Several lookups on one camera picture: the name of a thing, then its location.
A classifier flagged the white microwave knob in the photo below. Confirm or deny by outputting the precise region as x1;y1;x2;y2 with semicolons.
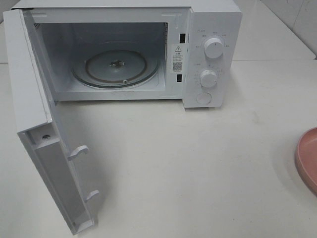
200;70;218;88
203;36;224;59

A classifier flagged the pink round plate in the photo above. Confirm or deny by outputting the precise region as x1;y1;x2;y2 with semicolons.
295;127;317;195

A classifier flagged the white microwave oven body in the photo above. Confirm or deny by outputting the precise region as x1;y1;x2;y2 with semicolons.
10;0;242;108

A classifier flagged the round white door button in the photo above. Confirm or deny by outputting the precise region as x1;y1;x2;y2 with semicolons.
196;93;212;105

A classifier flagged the glass microwave turntable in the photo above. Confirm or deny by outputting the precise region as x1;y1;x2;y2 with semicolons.
71;41;163;89

